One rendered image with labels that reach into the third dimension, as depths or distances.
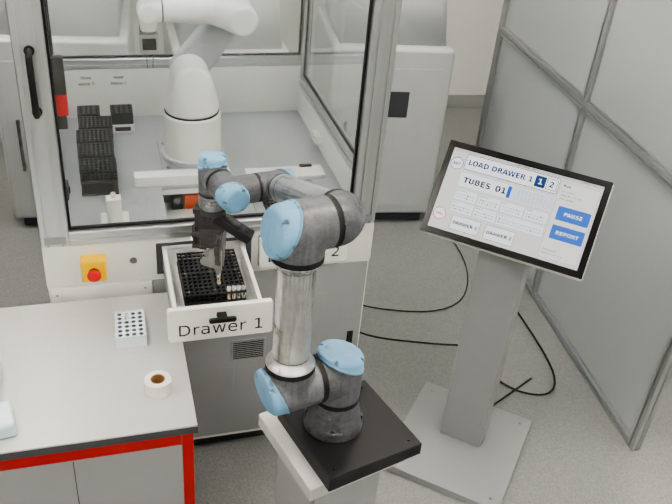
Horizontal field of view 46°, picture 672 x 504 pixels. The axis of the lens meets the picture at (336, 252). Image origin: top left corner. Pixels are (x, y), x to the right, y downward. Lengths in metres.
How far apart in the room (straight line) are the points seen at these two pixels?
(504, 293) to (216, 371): 1.02
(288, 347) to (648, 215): 1.79
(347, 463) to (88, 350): 0.82
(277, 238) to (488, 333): 1.33
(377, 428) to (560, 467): 1.30
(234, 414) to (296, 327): 1.25
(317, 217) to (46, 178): 0.95
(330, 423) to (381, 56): 1.03
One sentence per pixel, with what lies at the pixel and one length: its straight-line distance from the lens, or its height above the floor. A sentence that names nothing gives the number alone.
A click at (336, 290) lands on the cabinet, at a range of 2.66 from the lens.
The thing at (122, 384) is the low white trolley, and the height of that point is 0.76.
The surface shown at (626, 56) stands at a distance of 3.34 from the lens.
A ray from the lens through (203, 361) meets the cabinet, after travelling 2.74.
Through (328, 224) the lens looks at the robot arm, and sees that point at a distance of 1.61.
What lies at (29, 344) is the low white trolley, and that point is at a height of 0.76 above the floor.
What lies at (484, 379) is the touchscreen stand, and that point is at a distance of 2.90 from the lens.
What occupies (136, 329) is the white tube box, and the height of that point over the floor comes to 0.80.
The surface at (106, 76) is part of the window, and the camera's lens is 2.20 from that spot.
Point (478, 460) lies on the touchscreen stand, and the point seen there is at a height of 0.04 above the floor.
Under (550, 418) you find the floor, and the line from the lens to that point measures 3.39.
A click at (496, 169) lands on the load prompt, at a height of 1.16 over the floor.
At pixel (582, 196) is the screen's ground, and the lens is 2.50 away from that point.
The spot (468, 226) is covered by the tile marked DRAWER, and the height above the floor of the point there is 1.00.
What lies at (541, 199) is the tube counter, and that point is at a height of 1.12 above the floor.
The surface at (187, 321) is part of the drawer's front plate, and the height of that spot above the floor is 0.89.
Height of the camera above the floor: 2.25
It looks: 33 degrees down
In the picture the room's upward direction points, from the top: 6 degrees clockwise
